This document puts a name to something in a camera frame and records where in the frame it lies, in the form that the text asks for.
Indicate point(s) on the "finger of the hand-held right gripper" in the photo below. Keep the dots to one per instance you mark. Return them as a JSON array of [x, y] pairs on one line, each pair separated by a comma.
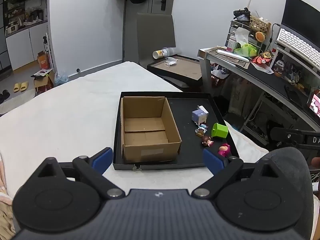
[[287, 136]]

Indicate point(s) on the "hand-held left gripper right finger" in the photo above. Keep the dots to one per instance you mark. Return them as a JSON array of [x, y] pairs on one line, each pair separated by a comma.
[[213, 161]]

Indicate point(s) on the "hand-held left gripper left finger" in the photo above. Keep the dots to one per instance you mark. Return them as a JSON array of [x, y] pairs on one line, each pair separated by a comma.
[[102, 160]]

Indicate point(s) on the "pink bear figurine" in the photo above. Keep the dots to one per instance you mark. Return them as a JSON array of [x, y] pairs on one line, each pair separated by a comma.
[[224, 150]]

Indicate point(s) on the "brown figurine with pink hat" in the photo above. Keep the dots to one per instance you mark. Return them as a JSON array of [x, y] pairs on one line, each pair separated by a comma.
[[207, 141]]

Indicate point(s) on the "black shallow tray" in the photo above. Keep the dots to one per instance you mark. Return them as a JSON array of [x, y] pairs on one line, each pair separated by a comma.
[[190, 140]]

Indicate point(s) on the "green cube toy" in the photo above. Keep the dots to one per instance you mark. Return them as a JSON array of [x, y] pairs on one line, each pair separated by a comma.
[[220, 130]]

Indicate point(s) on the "blue figurine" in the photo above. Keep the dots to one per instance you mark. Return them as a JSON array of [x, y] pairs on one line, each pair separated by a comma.
[[201, 130]]

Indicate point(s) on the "brown cardboard box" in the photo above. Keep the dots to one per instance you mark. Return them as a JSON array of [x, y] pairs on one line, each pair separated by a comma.
[[150, 140]]

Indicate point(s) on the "person's right hand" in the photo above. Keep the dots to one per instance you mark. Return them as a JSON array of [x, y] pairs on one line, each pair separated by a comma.
[[316, 162]]

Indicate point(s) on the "lit phone screen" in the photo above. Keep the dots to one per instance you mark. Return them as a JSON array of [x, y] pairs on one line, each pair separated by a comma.
[[315, 105]]

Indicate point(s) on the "lilac cube toy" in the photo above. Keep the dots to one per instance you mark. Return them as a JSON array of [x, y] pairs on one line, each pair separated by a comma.
[[200, 116]]

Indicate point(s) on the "grey desk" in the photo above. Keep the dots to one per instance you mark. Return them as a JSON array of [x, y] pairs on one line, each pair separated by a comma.
[[270, 80]]

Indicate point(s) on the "group of desk figurines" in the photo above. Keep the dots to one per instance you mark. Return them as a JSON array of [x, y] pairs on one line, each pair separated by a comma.
[[290, 73]]

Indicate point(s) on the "red packet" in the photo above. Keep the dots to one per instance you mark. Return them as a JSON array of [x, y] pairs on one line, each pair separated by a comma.
[[260, 60]]

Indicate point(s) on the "red basket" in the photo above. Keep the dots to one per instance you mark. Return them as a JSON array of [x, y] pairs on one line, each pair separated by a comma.
[[218, 76]]

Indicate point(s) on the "white keyboard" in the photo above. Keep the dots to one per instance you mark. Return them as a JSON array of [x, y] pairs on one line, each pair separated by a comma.
[[297, 45]]

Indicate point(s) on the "green plastic bag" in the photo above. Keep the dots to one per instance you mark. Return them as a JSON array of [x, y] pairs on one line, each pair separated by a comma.
[[246, 50]]

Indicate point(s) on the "black tray with cardboard liner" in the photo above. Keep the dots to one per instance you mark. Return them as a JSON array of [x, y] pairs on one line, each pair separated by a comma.
[[185, 68]]

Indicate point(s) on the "white rolled tube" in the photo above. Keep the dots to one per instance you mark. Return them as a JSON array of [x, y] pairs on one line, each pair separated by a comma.
[[232, 55]]

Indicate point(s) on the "open cardboard box on floor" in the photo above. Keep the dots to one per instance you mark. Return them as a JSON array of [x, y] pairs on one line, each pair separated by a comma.
[[43, 81]]

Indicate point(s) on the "orange round plush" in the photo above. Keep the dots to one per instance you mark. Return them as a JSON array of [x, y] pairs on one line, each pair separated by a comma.
[[260, 36]]

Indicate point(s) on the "pink patterned blanket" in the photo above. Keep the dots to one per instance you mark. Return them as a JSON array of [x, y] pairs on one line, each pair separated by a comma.
[[5, 205]]

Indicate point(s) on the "white face mask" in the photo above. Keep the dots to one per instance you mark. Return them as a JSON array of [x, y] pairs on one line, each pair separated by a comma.
[[171, 62]]

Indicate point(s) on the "white tissue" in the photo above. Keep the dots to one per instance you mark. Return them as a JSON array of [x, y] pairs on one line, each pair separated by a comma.
[[241, 36]]

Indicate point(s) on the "woven basket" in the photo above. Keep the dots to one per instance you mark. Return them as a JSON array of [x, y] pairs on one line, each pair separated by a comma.
[[260, 23]]

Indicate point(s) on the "orange box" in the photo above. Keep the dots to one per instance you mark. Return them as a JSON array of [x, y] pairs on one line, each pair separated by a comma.
[[43, 60]]

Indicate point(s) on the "pair of black slippers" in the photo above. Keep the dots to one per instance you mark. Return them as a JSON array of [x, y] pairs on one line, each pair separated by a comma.
[[4, 96]]

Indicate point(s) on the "clear drawer organizer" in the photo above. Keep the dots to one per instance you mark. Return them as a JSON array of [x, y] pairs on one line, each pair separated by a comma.
[[232, 30]]

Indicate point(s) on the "white narrow rack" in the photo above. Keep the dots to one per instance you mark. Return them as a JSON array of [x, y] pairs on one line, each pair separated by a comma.
[[47, 50]]

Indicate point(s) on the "black monitor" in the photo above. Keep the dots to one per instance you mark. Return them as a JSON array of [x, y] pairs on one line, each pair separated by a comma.
[[302, 12]]

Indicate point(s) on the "white kitchen cabinet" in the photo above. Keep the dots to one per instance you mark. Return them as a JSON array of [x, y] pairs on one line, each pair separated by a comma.
[[22, 45]]

